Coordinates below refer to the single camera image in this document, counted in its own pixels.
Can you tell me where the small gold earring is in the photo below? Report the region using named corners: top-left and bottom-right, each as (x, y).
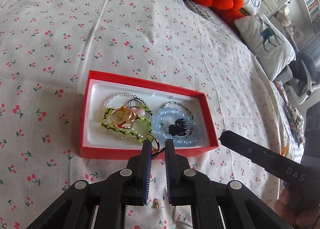
top-left (146, 133), bottom-right (165, 160)
top-left (152, 198), bottom-right (161, 209)

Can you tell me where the green beaded bracelet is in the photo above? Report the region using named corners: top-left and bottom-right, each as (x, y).
top-left (100, 105), bottom-right (154, 144)

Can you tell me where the light blue bead bracelet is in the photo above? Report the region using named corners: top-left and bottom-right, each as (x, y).
top-left (151, 107), bottom-right (202, 148)

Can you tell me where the black hair claw clip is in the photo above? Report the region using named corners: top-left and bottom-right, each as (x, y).
top-left (169, 118), bottom-right (189, 136)

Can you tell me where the gold ring ornament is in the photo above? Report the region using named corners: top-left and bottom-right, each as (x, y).
top-left (111, 106), bottom-right (137, 129)

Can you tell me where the clear crystal bracelet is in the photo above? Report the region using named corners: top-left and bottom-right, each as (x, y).
top-left (102, 93), bottom-right (151, 112)

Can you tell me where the red jewelry box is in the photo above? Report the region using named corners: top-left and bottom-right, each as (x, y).
top-left (80, 70), bottom-right (219, 160)

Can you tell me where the person right hand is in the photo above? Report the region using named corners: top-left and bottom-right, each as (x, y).
top-left (274, 188), bottom-right (319, 228)

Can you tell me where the grey office chair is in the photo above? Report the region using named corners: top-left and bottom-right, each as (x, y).
top-left (275, 51), bottom-right (319, 105)

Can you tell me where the white deer pillow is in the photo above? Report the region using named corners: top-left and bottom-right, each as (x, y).
top-left (234, 14), bottom-right (296, 81)

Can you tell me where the cherry print bed sheet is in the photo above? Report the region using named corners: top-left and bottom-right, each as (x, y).
top-left (1, 0), bottom-right (299, 228)

